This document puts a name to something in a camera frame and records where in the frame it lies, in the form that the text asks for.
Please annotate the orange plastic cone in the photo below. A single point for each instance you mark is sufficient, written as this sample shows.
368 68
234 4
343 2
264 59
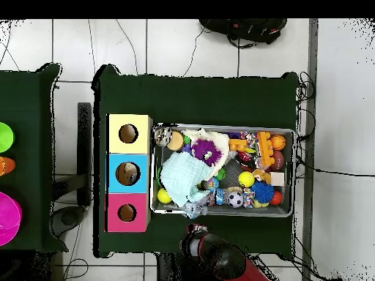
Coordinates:
6 166

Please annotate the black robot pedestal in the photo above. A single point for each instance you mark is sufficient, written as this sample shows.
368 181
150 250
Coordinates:
168 269

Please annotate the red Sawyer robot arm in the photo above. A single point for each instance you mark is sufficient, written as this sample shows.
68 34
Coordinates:
222 259

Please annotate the black upright panel on stand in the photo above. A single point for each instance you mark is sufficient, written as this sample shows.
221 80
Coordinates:
85 146

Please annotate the crushed clear plastic bottle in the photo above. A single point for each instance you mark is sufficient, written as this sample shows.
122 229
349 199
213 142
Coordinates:
219 196
193 210

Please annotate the wooden box with three holes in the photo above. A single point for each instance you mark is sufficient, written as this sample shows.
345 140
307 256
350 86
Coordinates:
114 137

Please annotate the small black white soccer ball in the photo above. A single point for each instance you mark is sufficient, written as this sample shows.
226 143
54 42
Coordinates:
235 200

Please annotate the black backpack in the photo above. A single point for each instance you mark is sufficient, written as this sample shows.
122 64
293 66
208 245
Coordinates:
246 29

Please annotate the small orange basketball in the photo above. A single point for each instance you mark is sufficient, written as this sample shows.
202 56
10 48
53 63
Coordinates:
278 142

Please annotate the long orange building block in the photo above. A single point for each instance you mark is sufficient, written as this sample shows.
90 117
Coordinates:
265 149

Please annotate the dark green table cloth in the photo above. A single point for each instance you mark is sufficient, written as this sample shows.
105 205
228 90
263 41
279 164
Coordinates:
23 102
190 99

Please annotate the blue spiky rubber ball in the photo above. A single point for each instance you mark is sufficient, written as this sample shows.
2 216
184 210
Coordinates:
262 191

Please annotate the mint green waffle cloth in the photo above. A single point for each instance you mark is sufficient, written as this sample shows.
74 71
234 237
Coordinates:
181 175

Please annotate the green plastic cup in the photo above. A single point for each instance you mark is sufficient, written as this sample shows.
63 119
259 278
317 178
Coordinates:
5 137

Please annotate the purple spiky monster toy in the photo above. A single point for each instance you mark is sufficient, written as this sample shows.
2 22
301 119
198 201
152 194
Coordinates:
202 149

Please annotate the magenta plastic bowl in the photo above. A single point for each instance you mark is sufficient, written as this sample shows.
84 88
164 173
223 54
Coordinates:
8 219

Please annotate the cream knitted cloth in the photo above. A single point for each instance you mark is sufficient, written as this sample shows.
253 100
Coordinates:
222 140

